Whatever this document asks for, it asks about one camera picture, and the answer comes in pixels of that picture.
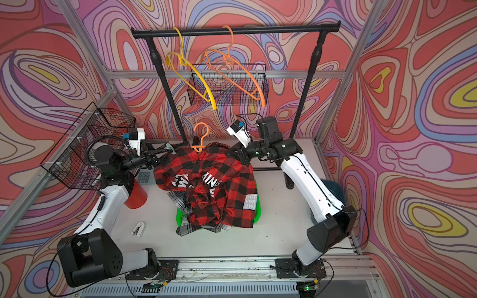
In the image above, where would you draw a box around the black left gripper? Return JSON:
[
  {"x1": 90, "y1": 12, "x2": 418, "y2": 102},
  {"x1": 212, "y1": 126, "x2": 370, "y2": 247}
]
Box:
[{"x1": 118, "y1": 143, "x2": 171, "y2": 176}]

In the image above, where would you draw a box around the teal clothespin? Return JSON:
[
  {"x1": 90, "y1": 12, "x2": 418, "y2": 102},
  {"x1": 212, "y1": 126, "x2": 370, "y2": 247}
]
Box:
[{"x1": 165, "y1": 144, "x2": 176, "y2": 155}]

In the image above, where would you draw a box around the red plaid long-sleeve shirt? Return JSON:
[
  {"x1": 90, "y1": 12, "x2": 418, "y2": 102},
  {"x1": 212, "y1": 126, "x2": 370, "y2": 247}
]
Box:
[{"x1": 154, "y1": 142, "x2": 257, "y2": 228}]

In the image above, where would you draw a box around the orange hanger with red shirt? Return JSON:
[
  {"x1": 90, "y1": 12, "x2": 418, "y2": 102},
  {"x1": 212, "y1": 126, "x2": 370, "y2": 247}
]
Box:
[{"x1": 191, "y1": 122, "x2": 209, "y2": 153}]

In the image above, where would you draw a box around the grey plaid long-sleeve shirt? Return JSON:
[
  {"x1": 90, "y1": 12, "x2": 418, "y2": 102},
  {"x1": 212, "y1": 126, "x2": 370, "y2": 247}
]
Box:
[{"x1": 168, "y1": 191, "x2": 232, "y2": 237}]

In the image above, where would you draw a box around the orange hanger with grey shirt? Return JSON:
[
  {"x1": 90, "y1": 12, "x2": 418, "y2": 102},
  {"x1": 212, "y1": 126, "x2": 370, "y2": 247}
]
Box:
[{"x1": 200, "y1": 26, "x2": 267, "y2": 108}]

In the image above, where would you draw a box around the yellow plastic hanger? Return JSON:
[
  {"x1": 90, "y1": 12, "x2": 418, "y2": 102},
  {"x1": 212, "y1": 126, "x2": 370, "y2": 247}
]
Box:
[{"x1": 164, "y1": 27, "x2": 218, "y2": 111}]

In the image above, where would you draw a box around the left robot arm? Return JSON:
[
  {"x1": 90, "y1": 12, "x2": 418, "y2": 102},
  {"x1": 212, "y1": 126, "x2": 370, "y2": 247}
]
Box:
[{"x1": 57, "y1": 134, "x2": 179, "y2": 288}]

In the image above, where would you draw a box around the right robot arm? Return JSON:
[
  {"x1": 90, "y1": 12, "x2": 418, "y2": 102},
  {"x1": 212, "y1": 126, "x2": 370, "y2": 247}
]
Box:
[{"x1": 227, "y1": 117, "x2": 358, "y2": 273}]

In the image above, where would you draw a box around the light blue desk calculator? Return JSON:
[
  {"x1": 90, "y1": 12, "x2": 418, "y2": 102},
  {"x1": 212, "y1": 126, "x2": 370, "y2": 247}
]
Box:
[{"x1": 135, "y1": 169, "x2": 156, "y2": 185}]

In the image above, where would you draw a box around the red plastic cup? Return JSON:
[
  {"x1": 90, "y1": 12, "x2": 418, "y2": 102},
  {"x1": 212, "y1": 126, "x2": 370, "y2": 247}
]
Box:
[{"x1": 125, "y1": 180, "x2": 148, "y2": 209}]

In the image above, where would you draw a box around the green plastic basket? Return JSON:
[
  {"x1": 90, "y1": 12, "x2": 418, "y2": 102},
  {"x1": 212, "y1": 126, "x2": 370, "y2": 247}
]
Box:
[{"x1": 176, "y1": 180, "x2": 262, "y2": 233}]

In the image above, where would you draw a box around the white clothespin on table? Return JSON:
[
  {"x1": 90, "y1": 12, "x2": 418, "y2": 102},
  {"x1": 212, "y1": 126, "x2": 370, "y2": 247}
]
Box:
[{"x1": 131, "y1": 221, "x2": 146, "y2": 238}]

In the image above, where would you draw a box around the dark teal bin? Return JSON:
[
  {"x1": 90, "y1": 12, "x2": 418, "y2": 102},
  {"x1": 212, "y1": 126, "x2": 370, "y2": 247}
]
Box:
[{"x1": 307, "y1": 180, "x2": 347, "y2": 225}]

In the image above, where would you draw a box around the black clothes rack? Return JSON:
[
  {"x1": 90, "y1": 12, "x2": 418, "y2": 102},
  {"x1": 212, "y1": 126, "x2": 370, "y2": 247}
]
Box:
[{"x1": 131, "y1": 20, "x2": 342, "y2": 190}]

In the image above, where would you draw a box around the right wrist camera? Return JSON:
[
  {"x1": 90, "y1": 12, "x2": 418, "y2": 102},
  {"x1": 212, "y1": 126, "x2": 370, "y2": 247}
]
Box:
[{"x1": 227, "y1": 120, "x2": 252, "y2": 148}]

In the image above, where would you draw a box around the rear black wire basket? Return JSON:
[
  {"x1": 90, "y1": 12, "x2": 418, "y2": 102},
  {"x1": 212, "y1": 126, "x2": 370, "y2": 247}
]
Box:
[{"x1": 188, "y1": 62, "x2": 269, "y2": 108}]

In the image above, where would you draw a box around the black wire basket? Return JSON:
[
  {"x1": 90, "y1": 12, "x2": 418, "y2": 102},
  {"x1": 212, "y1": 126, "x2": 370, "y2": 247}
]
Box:
[
  {"x1": 188, "y1": 62, "x2": 269, "y2": 108},
  {"x1": 40, "y1": 103, "x2": 135, "y2": 191}
]

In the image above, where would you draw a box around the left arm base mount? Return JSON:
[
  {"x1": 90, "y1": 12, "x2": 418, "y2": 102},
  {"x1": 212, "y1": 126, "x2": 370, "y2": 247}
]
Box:
[{"x1": 126, "y1": 259, "x2": 179, "y2": 282}]

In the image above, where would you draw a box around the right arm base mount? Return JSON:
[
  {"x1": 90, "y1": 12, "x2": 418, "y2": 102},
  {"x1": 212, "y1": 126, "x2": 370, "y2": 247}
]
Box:
[{"x1": 270, "y1": 258, "x2": 327, "y2": 280}]

